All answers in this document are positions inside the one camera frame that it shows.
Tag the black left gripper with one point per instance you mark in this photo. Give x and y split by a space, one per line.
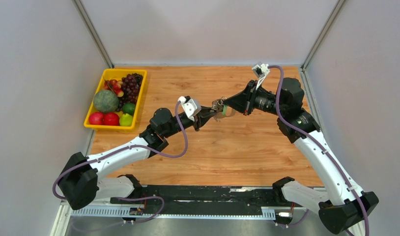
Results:
201 118

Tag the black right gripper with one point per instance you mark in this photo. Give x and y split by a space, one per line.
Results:
243 102

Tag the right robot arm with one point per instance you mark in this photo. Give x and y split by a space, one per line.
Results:
344 205

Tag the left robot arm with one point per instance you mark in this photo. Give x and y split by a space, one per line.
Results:
78 182

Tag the green lime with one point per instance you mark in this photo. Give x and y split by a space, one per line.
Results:
129 108

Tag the dark grape bunch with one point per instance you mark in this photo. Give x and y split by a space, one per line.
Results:
132 84

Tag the red apple right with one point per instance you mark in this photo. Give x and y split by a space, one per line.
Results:
111 119

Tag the red apple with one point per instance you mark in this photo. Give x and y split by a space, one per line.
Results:
96 118
111 119

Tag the small red fruits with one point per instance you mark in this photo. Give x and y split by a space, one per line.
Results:
114 86

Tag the green melon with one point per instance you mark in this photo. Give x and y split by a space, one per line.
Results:
105 101

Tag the yellow plastic bin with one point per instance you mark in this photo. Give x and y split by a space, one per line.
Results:
118 74

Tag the red apple left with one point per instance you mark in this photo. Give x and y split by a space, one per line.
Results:
96 118

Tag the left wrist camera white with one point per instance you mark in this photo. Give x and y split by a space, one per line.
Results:
190 106

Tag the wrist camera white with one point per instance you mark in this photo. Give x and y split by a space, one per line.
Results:
190 106
261 71

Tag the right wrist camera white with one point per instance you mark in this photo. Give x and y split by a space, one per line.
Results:
261 71

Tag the aluminium frame rail right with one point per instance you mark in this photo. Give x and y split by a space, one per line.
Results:
304 69

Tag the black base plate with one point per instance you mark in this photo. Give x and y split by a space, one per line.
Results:
207 199

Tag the grey cable duct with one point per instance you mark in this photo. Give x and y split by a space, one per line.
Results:
128 211

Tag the aluminium frame post left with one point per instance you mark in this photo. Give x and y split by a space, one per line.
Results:
80 7

